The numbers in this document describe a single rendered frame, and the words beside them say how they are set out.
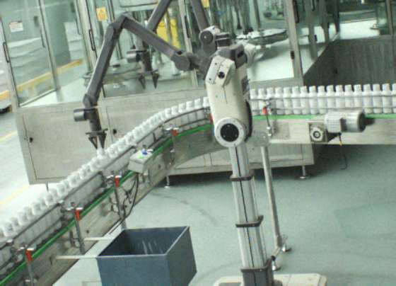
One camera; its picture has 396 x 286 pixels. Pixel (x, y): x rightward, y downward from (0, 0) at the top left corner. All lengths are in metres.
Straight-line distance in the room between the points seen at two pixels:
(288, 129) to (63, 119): 3.06
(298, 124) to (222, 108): 1.10
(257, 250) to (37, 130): 3.91
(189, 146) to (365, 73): 3.92
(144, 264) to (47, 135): 4.50
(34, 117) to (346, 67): 3.31
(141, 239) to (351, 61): 5.36
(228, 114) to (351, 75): 4.76
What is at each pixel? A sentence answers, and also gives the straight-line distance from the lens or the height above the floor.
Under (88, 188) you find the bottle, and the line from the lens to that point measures 3.84.
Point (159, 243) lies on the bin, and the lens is 3.51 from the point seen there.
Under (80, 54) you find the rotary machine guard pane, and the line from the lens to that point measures 7.29.
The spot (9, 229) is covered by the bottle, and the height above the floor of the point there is 1.14.
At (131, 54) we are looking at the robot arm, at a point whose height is 1.59.
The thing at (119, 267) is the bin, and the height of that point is 0.90.
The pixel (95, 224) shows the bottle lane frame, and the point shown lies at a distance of 3.83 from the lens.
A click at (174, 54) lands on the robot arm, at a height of 1.63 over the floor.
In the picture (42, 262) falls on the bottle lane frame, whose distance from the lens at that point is 3.38.
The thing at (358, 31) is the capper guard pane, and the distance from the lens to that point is 8.50.
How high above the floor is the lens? 2.09
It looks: 13 degrees down
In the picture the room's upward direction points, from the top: 10 degrees counter-clockwise
